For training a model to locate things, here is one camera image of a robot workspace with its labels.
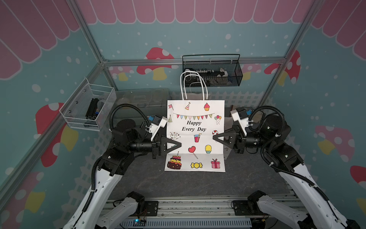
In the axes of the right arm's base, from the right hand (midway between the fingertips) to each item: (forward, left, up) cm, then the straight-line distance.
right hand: (215, 138), depth 51 cm
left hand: (-2, +13, -4) cm, 14 cm away
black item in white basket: (+19, +57, -6) cm, 60 cm away
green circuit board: (-21, +36, -45) cm, 62 cm away
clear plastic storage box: (+49, +41, -26) cm, 69 cm away
